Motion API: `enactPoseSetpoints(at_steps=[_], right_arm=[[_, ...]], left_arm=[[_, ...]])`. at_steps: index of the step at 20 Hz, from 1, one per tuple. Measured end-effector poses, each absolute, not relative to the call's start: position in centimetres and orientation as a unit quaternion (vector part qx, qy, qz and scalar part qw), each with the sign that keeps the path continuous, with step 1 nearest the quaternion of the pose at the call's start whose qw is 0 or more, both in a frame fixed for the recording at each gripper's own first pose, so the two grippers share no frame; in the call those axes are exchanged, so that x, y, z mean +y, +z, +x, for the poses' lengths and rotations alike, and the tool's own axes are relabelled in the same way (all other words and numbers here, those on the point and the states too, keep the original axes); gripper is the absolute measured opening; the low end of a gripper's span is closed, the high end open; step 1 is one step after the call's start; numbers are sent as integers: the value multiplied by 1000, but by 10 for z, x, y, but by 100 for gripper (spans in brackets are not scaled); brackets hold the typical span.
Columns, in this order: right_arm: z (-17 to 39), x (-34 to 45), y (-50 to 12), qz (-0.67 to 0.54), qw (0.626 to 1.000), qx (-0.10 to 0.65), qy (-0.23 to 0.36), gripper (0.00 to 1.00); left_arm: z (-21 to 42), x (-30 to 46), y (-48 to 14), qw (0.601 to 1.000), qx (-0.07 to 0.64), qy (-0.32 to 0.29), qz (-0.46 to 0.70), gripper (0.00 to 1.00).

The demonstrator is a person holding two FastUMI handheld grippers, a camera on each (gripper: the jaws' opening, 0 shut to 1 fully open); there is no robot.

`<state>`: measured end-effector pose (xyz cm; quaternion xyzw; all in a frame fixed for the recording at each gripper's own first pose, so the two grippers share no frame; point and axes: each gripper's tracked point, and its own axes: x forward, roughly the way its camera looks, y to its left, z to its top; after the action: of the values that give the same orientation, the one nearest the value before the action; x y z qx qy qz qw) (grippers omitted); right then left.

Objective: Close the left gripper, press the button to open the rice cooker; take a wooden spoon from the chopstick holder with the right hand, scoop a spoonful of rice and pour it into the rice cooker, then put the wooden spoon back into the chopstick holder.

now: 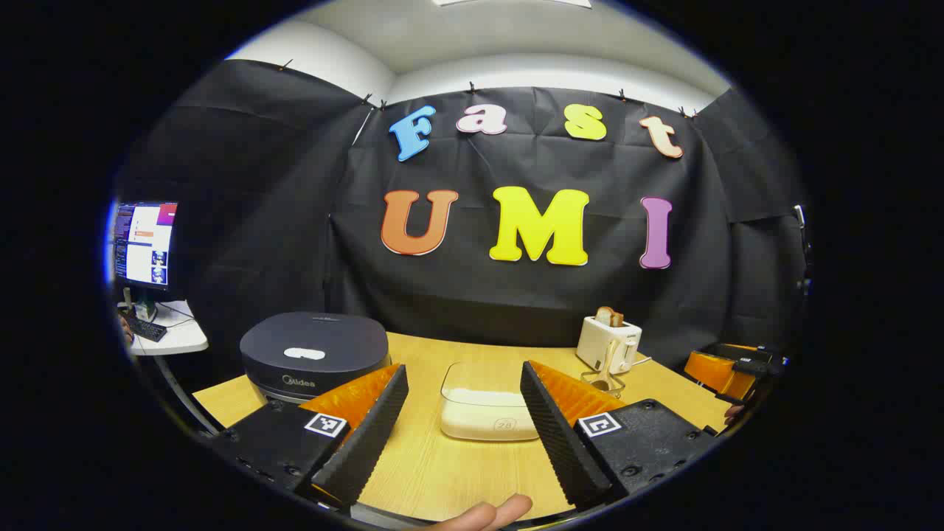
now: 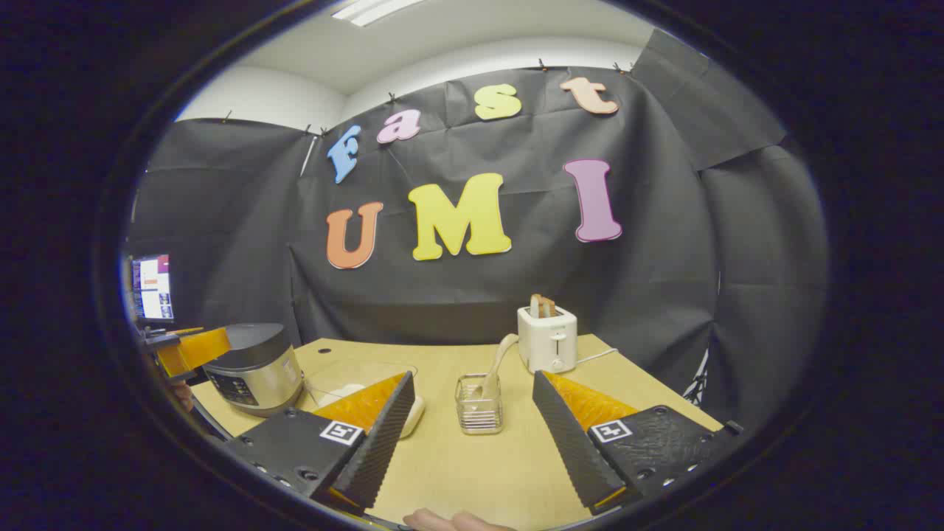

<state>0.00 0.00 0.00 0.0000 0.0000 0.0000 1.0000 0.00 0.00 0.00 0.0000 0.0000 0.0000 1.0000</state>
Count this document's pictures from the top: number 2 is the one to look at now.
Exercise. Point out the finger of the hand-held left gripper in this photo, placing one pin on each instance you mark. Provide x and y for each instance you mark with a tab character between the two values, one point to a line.
195	350

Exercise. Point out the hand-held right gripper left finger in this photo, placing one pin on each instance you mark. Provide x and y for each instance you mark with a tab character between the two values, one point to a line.
376	442

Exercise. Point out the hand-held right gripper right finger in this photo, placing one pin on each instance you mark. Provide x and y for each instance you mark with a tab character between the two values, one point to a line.
571	442

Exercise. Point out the silver black rice cooker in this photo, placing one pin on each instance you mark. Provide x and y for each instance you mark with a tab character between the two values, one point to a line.
254	369

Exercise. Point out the clear chopstick holder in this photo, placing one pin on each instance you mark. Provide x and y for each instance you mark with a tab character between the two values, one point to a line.
479	413

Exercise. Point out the wooden spoon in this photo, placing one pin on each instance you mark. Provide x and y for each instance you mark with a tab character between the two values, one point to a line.
498	361

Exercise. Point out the computer monitor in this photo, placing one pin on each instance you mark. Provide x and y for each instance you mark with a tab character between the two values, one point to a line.
153	287

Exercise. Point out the clear glass dish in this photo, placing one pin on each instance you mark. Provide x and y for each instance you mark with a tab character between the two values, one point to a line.
332	376

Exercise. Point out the white toaster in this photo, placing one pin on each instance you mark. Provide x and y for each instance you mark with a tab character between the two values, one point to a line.
547	343

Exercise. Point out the toasted bread slice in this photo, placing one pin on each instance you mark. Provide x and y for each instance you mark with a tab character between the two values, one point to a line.
543	306

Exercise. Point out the ceiling light panel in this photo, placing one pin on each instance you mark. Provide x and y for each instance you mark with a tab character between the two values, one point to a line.
372	9

